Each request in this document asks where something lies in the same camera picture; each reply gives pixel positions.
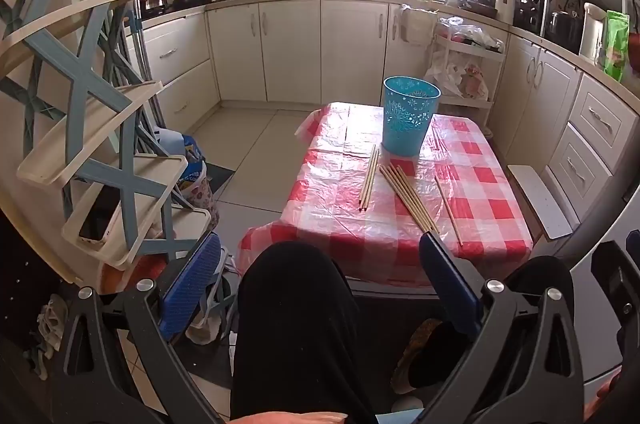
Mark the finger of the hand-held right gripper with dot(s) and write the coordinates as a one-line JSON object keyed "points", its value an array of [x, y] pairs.
{"points": [[617, 274]]}

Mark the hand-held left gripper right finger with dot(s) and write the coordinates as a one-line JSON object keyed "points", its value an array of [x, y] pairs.
{"points": [[450, 284]]}

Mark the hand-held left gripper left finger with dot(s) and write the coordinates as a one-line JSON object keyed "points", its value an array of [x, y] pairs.
{"points": [[192, 284]]}

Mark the teal perforated plastic basket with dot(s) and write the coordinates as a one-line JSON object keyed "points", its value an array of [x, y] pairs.
{"points": [[407, 118]]}

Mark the person's right hand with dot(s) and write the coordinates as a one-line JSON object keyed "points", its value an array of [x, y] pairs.
{"points": [[602, 399]]}

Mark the brown patterned slipper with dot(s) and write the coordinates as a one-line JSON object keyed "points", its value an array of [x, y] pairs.
{"points": [[415, 354]]}

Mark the floral shopping bag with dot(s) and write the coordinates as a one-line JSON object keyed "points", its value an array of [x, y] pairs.
{"points": [[200, 199]]}

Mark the white stool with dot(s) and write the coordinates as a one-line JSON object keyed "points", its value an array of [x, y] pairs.
{"points": [[542, 199]]}

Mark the dark floor mat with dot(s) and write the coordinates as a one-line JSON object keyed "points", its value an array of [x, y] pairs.
{"points": [[220, 178]]}

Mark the person's left leg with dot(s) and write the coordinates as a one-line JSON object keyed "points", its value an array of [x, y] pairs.
{"points": [[295, 329]]}

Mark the smartphone with white case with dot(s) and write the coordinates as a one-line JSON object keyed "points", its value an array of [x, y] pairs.
{"points": [[100, 216]]}

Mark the red checkered plastic tablecloth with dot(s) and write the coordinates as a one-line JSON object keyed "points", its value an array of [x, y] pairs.
{"points": [[335, 214]]}

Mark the cream drawer unit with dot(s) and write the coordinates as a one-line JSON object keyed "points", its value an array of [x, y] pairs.
{"points": [[595, 138]]}

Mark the blue and cream shelf rack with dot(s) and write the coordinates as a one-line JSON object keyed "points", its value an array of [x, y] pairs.
{"points": [[75, 123]]}

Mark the white rolling cart with bags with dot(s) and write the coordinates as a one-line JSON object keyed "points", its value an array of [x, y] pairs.
{"points": [[465, 63]]}

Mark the green packet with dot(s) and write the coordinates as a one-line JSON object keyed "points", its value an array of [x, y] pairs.
{"points": [[616, 46]]}

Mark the white electric jug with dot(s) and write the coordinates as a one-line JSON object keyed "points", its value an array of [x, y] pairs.
{"points": [[593, 33]]}

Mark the black gas stove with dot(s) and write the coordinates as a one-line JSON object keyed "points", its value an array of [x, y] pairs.
{"points": [[192, 1]]}

